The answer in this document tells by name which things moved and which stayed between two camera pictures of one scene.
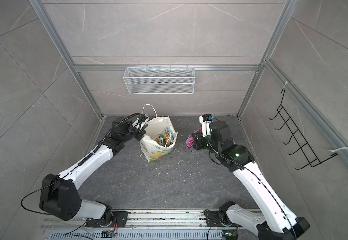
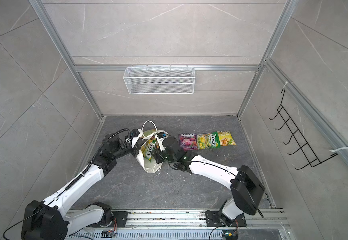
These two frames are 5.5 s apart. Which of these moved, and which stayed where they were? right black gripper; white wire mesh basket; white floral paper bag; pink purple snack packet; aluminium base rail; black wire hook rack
Moved: white floral paper bag; right black gripper; pink purple snack packet
Stayed: aluminium base rail; black wire hook rack; white wire mesh basket
